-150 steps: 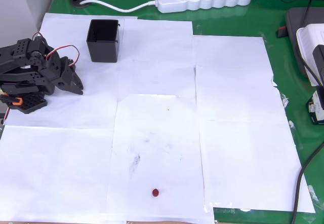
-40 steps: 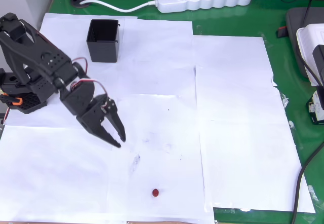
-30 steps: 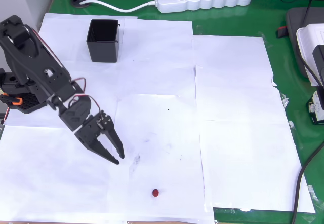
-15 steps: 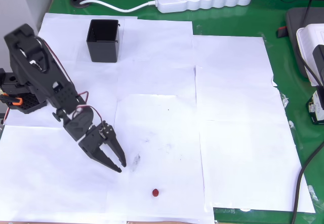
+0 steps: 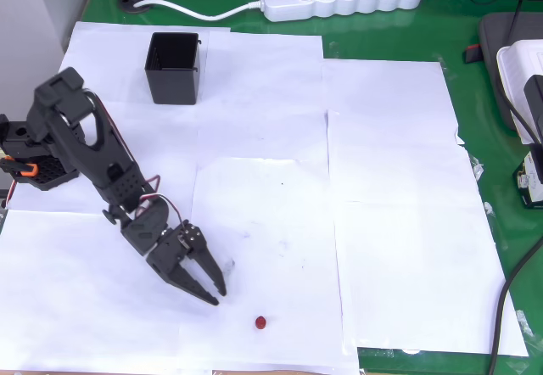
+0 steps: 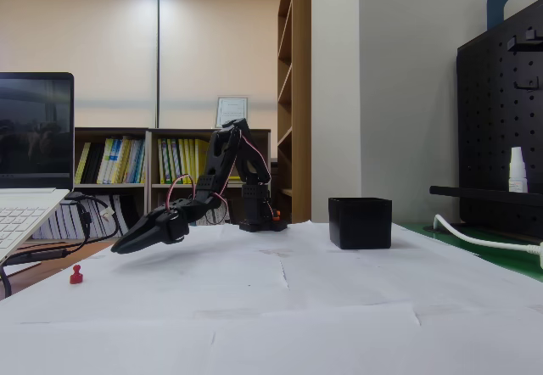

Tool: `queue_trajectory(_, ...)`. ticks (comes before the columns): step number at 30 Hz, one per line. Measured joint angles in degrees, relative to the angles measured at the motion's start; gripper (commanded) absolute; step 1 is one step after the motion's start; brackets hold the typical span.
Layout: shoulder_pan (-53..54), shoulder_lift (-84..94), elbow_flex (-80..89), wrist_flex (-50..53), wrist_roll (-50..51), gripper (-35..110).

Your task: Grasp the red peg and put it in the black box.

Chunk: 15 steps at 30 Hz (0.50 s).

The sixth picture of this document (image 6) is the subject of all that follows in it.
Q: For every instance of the small red pawn piece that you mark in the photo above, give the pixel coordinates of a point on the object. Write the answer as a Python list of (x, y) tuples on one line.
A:
[(76, 278)]

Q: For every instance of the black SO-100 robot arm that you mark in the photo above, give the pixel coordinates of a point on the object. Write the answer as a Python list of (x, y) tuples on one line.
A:
[(216, 158)]

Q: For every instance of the black square box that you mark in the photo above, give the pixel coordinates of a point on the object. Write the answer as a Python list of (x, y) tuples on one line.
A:
[(360, 226)]

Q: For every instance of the white paper sheet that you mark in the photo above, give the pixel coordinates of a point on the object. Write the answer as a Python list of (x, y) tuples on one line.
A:
[(318, 281), (237, 243), (360, 254), (424, 281), (488, 341)]

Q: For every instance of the flat lying yellow book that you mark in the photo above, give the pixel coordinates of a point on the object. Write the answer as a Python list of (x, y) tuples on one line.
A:
[(234, 178)]

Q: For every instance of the black book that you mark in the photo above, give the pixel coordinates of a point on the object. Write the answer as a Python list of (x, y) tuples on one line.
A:
[(94, 167)]

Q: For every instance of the orange black table clamp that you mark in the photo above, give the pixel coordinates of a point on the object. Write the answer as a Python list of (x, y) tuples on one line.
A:
[(277, 215)]

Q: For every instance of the framed white certificate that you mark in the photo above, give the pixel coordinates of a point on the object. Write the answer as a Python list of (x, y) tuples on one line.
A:
[(231, 110)]

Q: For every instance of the white laptop with dark screen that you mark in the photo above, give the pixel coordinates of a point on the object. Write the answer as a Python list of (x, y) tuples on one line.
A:
[(34, 137)]

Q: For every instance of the tall wooden bookshelf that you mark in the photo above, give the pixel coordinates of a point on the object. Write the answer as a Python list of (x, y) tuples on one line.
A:
[(301, 95)]

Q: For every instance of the beige roller blind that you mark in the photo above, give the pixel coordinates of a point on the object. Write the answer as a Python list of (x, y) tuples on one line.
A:
[(212, 31), (85, 31)]

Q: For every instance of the black pegboard organizer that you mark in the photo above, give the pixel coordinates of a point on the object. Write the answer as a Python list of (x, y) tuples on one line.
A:
[(488, 137)]

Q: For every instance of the white dropper bottle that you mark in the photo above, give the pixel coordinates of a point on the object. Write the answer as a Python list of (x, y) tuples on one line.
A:
[(517, 175)]

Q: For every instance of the dark blue arched panel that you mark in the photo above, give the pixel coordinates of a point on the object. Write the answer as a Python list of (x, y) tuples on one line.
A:
[(494, 6)]

